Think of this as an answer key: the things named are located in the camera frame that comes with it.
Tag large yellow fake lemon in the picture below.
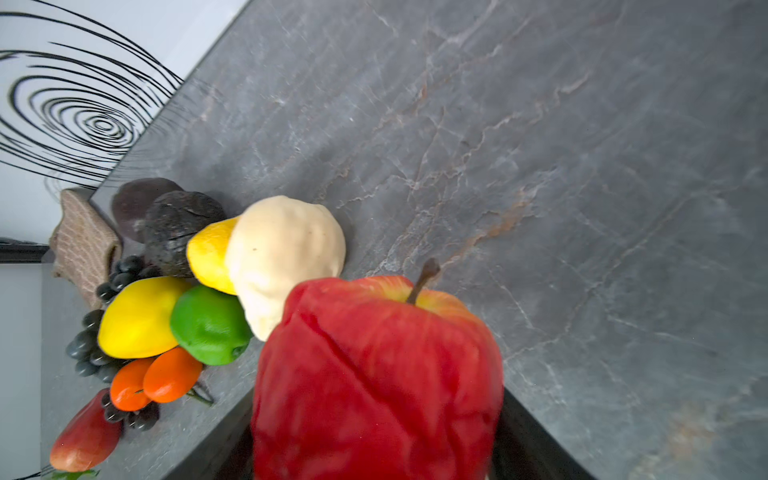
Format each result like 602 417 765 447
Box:
97 276 193 359

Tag right orange fake tangerine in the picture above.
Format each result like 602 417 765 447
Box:
143 347 203 403

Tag red fake strawberry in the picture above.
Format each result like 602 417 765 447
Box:
49 389 123 478

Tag dark fake avocado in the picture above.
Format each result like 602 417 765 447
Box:
144 191 227 278

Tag red fake apple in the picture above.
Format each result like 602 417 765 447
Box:
251 259 504 479

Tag brown folded cloth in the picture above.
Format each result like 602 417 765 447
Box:
49 188 122 309

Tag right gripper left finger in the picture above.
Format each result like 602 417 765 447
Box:
161 386 253 479

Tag beige fake pear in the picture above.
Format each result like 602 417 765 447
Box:
226 195 346 342

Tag small yellow fake lemon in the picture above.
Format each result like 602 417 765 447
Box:
186 217 239 295

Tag left orange fake tangerine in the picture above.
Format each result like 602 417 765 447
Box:
110 358 154 412

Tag orange fake tangerine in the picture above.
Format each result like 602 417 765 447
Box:
143 347 203 403
110 358 154 412

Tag dark brown fake fig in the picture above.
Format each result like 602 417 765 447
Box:
110 177 183 243

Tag green fake lime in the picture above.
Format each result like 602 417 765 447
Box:
170 285 253 366

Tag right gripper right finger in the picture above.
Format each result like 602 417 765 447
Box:
488 388 595 480

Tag black fake grape bunch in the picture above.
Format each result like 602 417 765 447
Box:
65 254 162 432

